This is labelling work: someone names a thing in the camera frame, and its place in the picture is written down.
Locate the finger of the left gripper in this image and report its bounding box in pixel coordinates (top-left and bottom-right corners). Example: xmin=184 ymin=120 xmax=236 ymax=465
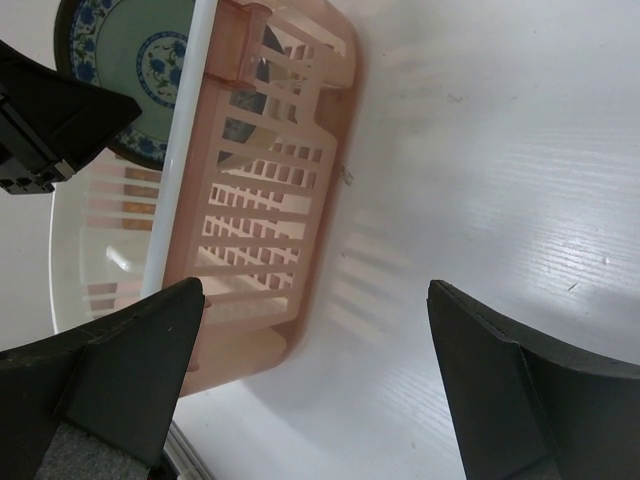
xmin=1 ymin=43 xmax=142 ymax=179

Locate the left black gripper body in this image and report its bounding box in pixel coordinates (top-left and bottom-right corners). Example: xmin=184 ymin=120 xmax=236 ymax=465
xmin=1 ymin=86 xmax=68 ymax=195

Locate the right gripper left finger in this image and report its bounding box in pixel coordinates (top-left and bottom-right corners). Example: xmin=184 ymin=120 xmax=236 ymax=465
xmin=1 ymin=278 xmax=204 ymax=479

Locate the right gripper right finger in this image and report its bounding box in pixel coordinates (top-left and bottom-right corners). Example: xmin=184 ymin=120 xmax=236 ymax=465
xmin=427 ymin=280 xmax=639 ymax=479

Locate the blue patterned plate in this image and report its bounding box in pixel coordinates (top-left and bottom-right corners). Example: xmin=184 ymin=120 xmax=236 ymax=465
xmin=54 ymin=0 xmax=195 ymax=171

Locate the white pink dish rack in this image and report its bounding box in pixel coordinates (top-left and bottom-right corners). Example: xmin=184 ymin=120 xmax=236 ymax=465
xmin=49 ymin=1 xmax=358 ymax=395

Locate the aluminium rail frame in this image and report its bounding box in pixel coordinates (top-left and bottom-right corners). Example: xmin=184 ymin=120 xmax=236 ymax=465
xmin=163 ymin=422 xmax=215 ymax=480

